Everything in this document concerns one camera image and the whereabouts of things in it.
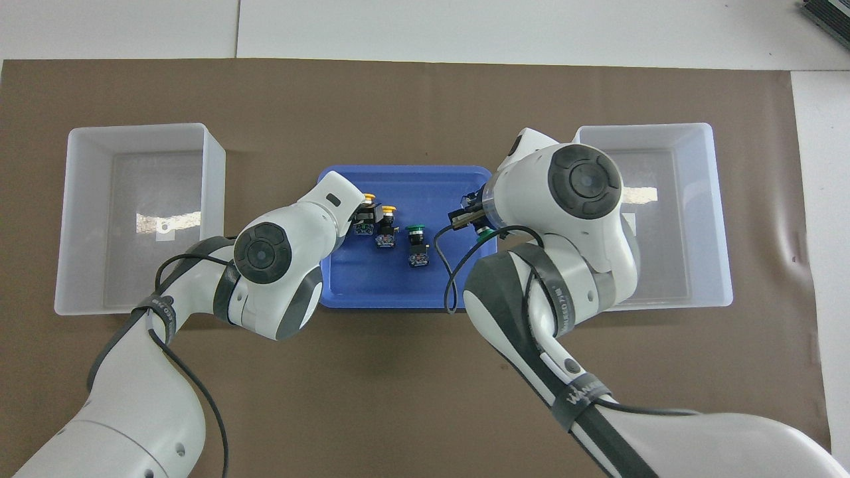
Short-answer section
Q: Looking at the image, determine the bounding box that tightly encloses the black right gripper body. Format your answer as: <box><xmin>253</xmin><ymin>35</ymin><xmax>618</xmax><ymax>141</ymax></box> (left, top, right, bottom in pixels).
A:
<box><xmin>450</xmin><ymin>189</ymin><xmax>489</xmax><ymax>230</ymax></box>

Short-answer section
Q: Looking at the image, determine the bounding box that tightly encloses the yellow push button switch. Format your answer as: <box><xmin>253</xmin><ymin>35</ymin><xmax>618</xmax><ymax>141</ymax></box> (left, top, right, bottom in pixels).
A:
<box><xmin>374</xmin><ymin>204</ymin><xmax>399</xmax><ymax>250</ymax></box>
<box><xmin>352</xmin><ymin>193</ymin><xmax>378</xmax><ymax>238</ymax></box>

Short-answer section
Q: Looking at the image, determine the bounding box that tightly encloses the blue plastic tray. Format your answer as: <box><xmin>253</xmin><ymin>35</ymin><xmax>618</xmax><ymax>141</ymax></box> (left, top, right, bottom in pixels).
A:
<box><xmin>317</xmin><ymin>165</ymin><xmax>500</xmax><ymax>311</ymax></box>

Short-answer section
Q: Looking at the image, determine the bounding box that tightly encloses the brown paper table mat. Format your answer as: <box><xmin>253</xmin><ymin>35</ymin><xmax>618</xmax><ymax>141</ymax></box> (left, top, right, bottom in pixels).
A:
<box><xmin>0</xmin><ymin>58</ymin><xmax>832</xmax><ymax>478</ymax></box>

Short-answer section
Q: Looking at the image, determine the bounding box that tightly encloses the translucent white plastic box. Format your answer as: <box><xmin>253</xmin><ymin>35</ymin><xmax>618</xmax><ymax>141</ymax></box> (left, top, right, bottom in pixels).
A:
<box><xmin>53</xmin><ymin>123</ymin><xmax>226</xmax><ymax>316</ymax></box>
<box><xmin>572</xmin><ymin>123</ymin><xmax>734</xmax><ymax>311</ymax></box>

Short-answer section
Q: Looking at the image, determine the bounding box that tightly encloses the dark grey ribbed device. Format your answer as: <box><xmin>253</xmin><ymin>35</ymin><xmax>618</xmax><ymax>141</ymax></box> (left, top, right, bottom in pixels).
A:
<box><xmin>800</xmin><ymin>0</ymin><xmax>850</xmax><ymax>40</ymax></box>

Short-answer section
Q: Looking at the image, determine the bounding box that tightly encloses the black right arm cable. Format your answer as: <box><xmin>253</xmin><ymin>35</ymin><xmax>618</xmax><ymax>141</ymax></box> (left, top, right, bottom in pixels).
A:
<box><xmin>433</xmin><ymin>222</ymin><xmax>545</xmax><ymax>314</ymax></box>

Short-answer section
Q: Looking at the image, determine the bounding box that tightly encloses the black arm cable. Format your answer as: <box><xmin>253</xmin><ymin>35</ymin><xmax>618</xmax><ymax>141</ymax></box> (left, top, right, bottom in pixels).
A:
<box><xmin>86</xmin><ymin>236</ymin><xmax>240</xmax><ymax>478</ymax></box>
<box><xmin>433</xmin><ymin>222</ymin><xmax>545</xmax><ymax>314</ymax></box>

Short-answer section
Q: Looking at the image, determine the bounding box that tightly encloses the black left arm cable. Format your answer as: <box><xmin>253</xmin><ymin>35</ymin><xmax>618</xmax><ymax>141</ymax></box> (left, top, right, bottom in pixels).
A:
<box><xmin>86</xmin><ymin>236</ymin><xmax>240</xmax><ymax>478</ymax></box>

